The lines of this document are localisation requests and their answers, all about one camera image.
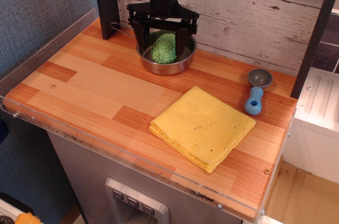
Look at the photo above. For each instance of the orange black object bottom left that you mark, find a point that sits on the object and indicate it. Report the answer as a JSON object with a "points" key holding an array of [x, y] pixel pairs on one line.
{"points": [[24, 218]]}

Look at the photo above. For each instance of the folded yellow cloth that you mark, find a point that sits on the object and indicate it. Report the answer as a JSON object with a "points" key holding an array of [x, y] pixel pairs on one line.
{"points": [[202, 128]]}

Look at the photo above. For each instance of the stainless steel pan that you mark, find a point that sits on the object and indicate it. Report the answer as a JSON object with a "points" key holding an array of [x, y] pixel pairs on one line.
{"points": [[181, 63]]}

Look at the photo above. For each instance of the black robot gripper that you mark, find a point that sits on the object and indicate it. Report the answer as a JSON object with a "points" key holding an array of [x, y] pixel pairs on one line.
{"points": [[165, 15]]}

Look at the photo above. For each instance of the dark right frame post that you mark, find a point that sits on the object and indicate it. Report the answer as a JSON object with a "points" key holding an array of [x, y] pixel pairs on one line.
{"points": [[315, 39]]}

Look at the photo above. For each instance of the grey toy fridge cabinet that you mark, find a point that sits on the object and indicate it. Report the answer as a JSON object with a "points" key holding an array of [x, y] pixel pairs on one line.
{"points": [[87, 171]]}

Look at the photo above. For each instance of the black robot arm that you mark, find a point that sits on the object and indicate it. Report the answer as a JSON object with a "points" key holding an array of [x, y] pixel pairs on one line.
{"points": [[166, 15]]}

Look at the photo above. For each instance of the dark left frame post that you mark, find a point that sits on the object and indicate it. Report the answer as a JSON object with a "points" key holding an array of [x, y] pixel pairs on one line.
{"points": [[109, 13]]}

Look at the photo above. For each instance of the dark frame post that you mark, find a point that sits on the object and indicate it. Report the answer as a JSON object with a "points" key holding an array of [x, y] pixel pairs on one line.
{"points": [[109, 13], [315, 39]]}

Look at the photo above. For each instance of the silver dispenser button panel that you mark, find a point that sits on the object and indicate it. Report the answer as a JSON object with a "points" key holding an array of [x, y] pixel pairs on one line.
{"points": [[131, 206]]}

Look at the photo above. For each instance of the white toy sink unit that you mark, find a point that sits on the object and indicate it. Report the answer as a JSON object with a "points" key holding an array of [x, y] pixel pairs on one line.
{"points": [[312, 141]]}

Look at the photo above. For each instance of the green bumpy toy gourd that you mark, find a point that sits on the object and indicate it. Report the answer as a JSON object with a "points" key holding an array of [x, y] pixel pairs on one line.
{"points": [[163, 50]]}

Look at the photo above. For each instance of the blue grey toy scoop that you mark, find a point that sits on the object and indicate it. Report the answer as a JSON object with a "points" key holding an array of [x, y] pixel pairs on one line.
{"points": [[258, 80]]}

